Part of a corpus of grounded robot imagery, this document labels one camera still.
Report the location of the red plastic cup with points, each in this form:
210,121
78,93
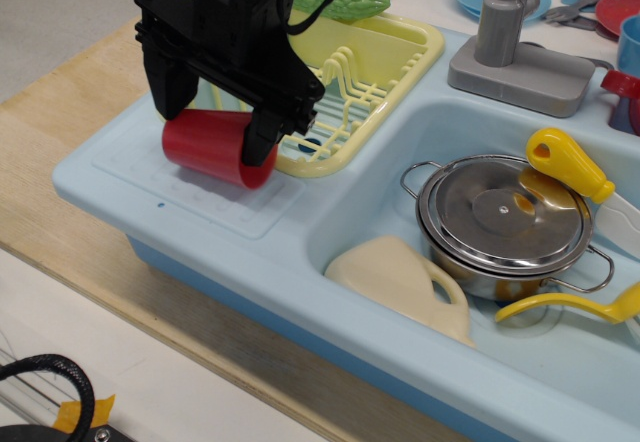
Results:
211,142

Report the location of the steel pot with lid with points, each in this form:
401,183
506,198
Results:
503,230

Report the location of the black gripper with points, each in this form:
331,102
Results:
241,46

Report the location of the blue plastic cup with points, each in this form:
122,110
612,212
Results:
628,52

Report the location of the red plastic plate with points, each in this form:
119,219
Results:
612,13

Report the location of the yellow tape piece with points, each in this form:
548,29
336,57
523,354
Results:
69,413

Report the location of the red and purple toy cup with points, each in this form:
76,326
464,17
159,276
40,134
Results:
625,117

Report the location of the yellow plastic spoon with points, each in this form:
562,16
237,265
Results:
623,308

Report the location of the cream plastic pitcher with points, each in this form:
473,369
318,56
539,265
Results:
390,272

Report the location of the light blue toy sink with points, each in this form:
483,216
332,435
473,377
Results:
329,252

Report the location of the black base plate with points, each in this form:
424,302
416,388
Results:
37,433

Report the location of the yellow handled toy knife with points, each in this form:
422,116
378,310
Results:
555,153

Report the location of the grey toy faucet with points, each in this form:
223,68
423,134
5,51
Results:
496,64

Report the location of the grey toy fork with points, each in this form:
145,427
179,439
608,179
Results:
567,12

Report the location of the yellow dish drying rack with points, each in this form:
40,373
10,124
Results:
367,68

